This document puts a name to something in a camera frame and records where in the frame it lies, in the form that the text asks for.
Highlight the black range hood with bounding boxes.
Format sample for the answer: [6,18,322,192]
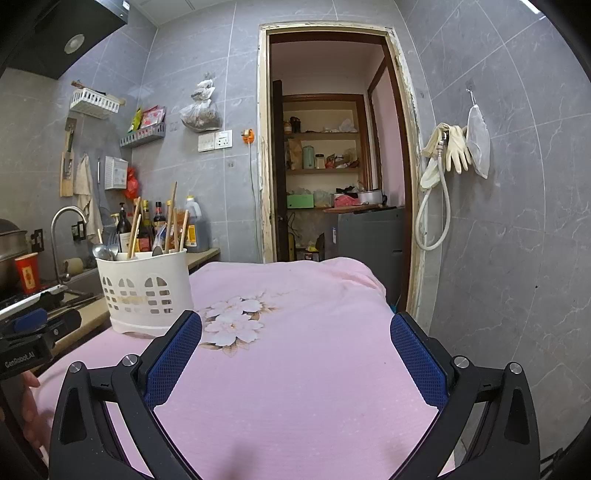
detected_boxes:
[0,0,127,79]

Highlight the beige hanging cloth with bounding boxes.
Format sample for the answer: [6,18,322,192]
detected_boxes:
[75,154,103,227]

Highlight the dark wine bottle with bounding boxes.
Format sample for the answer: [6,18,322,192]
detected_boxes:
[116,203,132,252]

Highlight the white shower hose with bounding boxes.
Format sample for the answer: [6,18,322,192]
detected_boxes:
[414,131,451,251]

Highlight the wooden shelf unit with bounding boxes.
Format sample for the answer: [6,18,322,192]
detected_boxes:
[281,95,370,208]

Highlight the white wall basket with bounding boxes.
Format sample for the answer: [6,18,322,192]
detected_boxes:
[69,88,121,120]

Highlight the steel steamer pot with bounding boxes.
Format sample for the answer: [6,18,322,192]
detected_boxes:
[0,219,28,284]

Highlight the white wall box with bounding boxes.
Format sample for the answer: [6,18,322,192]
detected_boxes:
[105,156,129,191]

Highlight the red snack packet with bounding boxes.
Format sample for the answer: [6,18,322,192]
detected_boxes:
[141,106,165,130]

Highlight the grey refrigerator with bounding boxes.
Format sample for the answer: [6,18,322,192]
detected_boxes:
[323,206,409,305]

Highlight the black stove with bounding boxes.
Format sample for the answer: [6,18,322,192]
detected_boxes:
[0,284,65,319]

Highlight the white plastic utensil basket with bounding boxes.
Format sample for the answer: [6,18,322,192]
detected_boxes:
[95,249,195,339]

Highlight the white mesh bag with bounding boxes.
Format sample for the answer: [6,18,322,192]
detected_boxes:
[465,104,491,180]

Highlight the set of wooden chopsticks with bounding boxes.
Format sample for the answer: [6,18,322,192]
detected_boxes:
[95,181,190,259]

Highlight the grey wall shelf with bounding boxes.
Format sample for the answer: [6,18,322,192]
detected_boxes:
[120,122,166,148]

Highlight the wooden door frame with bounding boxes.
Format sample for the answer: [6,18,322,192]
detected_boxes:
[257,23,428,319]

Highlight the cream rubber glove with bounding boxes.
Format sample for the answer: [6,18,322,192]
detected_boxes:
[445,124,472,175]
[419,123,451,189]

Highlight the orange plug with cable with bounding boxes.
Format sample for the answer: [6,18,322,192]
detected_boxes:
[242,129,260,259]

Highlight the person's left hand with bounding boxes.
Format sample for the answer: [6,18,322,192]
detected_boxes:
[21,370,49,455]

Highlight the metal faucet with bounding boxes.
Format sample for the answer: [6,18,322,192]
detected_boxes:
[51,206,88,283]

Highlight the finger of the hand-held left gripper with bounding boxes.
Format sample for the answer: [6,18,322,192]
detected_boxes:
[0,307,83,346]

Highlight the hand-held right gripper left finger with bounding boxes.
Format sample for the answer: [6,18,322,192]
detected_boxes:
[48,310,204,480]

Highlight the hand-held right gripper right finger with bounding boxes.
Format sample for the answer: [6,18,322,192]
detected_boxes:
[389,311,541,480]

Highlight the red paper cup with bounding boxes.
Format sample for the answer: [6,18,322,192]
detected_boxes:
[15,252,42,295]

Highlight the cooking oil jug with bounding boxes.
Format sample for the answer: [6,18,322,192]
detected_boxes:
[185,196,204,253]

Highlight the pink floral blanket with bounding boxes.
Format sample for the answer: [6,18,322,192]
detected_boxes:
[34,257,451,480]

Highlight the clear bag of dried goods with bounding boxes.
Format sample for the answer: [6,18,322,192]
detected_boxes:
[180,79,221,132]

